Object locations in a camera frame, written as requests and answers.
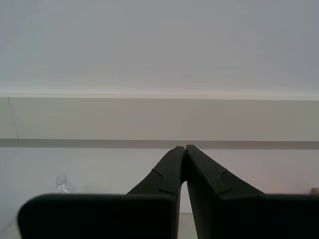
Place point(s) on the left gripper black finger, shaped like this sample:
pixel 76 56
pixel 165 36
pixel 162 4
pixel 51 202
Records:
pixel 99 216
pixel 249 214

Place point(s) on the small brown cardboard object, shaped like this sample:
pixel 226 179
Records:
pixel 315 191

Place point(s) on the clear plastic water bottle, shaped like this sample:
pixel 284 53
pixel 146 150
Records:
pixel 64 186

